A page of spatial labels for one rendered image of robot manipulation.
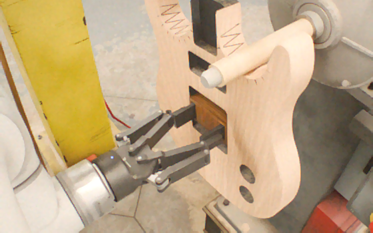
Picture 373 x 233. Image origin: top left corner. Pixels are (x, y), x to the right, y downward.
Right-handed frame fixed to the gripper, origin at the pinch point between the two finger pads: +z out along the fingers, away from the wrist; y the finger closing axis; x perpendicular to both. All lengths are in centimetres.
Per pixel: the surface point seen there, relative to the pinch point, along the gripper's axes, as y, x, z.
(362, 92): 14.4, 0.7, 25.7
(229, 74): 9.2, 15.7, -2.5
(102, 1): -231, -72, 76
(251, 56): 8.9, 16.3, 1.7
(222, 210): -25, -77, 23
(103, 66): -160, -84, 39
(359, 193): 23.4, -13.0, 16.8
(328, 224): 13, -52, 32
